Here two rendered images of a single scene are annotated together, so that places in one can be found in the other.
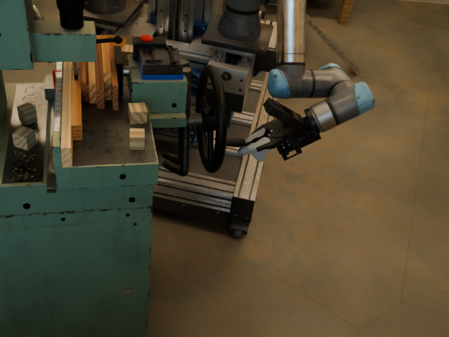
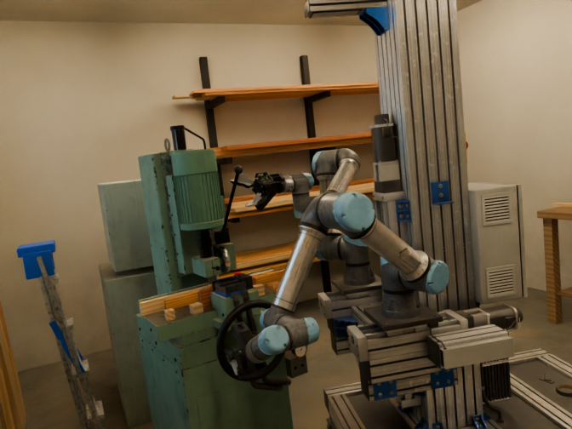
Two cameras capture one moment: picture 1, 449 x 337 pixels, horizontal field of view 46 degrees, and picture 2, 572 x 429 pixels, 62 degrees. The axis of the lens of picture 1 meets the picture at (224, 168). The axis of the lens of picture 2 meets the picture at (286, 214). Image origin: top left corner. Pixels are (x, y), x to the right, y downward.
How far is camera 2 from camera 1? 1.83 m
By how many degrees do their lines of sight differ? 75
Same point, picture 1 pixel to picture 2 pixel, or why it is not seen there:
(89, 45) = (203, 266)
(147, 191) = (178, 357)
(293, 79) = (267, 317)
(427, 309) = not seen: outside the picture
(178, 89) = (223, 304)
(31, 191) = not seen: hidden behind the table
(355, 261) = not seen: outside the picture
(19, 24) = (180, 249)
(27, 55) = (183, 266)
